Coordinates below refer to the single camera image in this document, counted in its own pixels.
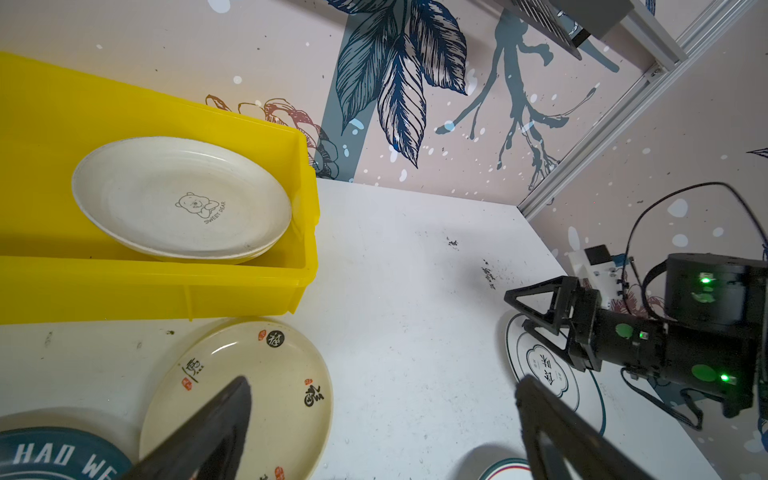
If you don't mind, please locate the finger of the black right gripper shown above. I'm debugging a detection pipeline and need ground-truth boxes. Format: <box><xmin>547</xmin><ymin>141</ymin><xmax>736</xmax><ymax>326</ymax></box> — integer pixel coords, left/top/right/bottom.
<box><xmin>504</xmin><ymin>276</ymin><xmax>579</xmax><ymax>333</ymax></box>
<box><xmin>523</xmin><ymin>319</ymin><xmax>585</xmax><ymax>369</ymax></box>

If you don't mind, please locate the dark green lettered rim plate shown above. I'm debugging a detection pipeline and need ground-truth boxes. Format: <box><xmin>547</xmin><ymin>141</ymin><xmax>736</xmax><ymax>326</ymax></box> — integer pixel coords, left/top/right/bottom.
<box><xmin>1</xmin><ymin>427</ymin><xmax>133</xmax><ymax>480</ymax></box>

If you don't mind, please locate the white green cloud plate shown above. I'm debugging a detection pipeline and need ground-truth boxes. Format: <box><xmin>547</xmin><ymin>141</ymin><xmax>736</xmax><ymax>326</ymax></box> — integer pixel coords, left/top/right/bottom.
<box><xmin>505</xmin><ymin>313</ymin><xmax>607</xmax><ymax>435</ymax></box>

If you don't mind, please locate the yellow plastic bin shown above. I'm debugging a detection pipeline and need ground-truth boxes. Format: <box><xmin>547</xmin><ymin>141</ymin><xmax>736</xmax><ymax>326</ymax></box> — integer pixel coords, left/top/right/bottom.
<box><xmin>1</xmin><ymin>53</ymin><xmax>320</xmax><ymax>324</ymax></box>

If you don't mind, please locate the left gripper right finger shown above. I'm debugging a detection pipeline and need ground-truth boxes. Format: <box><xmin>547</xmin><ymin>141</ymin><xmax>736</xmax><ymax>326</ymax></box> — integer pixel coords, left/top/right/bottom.
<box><xmin>515</xmin><ymin>376</ymin><xmax>651</xmax><ymax>480</ymax></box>

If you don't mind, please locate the cream bear plate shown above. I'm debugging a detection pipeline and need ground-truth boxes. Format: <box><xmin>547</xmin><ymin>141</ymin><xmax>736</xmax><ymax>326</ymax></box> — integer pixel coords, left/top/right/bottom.
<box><xmin>71</xmin><ymin>137</ymin><xmax>292</xmax><ymax>264</ymax></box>

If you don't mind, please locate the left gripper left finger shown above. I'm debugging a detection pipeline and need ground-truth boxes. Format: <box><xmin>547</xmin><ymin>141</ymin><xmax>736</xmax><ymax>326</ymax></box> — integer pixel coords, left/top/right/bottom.
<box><xmin>123</xmin><ymin>376</ymin><xmax>252</xmax><ymax>480</ymax></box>

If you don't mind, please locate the small cream patterned plate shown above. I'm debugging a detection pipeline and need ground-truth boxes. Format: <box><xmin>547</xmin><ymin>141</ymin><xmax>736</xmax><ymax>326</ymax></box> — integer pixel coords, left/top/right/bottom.
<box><xmin>139</xmin><ymin>319</ymin><xmax>334</xmax><ymax>479</ymax></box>

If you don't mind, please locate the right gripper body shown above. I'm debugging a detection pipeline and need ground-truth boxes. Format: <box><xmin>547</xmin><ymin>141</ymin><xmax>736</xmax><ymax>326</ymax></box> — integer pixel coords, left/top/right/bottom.
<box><xmin>566</xmin><ymin>288</ymin><xmax>756</xmax><ymax>417</ymax></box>

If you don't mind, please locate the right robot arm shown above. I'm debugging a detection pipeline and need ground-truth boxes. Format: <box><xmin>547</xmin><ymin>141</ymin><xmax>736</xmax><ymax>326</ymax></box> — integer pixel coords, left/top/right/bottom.
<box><xmin>504</xmin><ymin>253</ymin><xmax>767</xmax><ymax>430</ymax></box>

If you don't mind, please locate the red characters white plate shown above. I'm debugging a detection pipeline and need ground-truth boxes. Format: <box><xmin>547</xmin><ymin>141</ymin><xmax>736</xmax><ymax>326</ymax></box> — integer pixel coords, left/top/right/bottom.
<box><xmin>478</xmin><ymin>458</ymin><xmax>533</xmax><ymax>480</ymax></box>

